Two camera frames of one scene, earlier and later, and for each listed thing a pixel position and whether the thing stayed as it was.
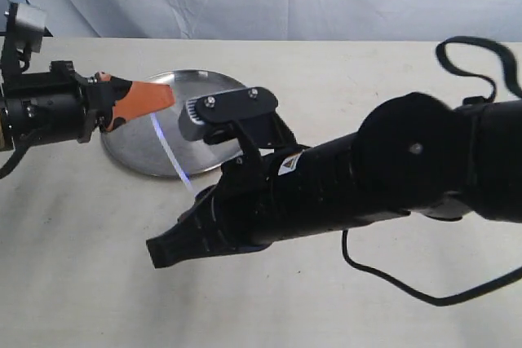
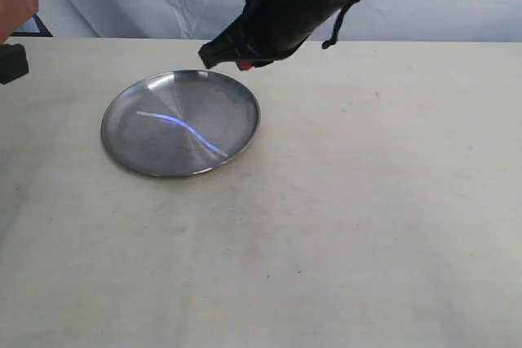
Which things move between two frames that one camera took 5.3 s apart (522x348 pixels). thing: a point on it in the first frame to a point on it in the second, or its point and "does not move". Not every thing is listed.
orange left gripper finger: (129, 98) to (18, 4)
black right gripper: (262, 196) to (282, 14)
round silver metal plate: (136, 145) does not move
